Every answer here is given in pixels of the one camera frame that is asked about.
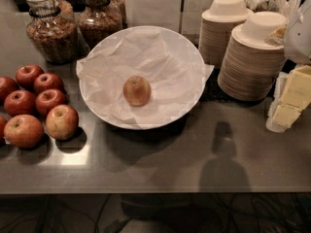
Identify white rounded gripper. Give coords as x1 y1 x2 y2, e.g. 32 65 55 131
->
265 0 311 133

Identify yellow-red apple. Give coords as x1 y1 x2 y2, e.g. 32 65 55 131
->
122 76 152 107
4 115 45 149
46 104 79 141

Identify paper bowl stack front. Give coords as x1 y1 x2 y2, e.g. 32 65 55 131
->
218 12 287 102

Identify paper bowl stack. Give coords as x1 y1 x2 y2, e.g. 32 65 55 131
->
218 12 287 102
198 0 253 67

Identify paper bowl stack back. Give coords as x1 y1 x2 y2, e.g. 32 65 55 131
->
198 0 253 67

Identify white bowl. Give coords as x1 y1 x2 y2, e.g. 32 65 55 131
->
79 25 207 131

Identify red apple back right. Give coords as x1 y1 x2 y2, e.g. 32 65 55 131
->
33 73 64 93

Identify red apple middle right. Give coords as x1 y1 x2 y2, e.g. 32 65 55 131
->
36 88 67 117

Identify red apple back left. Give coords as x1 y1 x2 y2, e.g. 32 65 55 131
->
16 64 44 90

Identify red apple middle left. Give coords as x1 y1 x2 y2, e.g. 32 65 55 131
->
4 90 36 117

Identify red apple far left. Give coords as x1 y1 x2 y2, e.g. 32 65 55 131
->
0 76 19 104

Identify red apple at left edge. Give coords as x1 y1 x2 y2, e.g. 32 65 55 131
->
0 116 7 146

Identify white crumpled paper liner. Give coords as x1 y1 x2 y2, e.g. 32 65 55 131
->
75 27 215 130

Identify white paper sign left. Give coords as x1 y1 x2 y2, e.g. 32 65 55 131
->
125 0 181 32

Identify glass granola jar right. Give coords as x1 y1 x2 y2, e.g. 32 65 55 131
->
77 0 122 49

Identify glass granola jar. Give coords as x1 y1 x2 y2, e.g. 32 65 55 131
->
26 0 78 64
77 0 122 49

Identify glass granola jar left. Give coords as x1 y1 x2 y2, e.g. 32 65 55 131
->
26 0 78 64

